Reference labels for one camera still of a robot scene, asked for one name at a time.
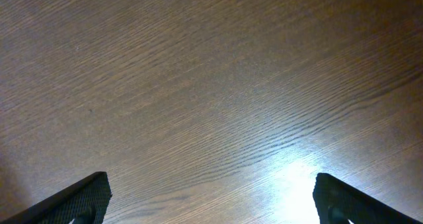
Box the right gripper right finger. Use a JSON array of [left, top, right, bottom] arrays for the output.
[[313, 172, 422, 224]]

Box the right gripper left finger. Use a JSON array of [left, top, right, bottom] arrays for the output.
[[1, 171, 112, 224]]

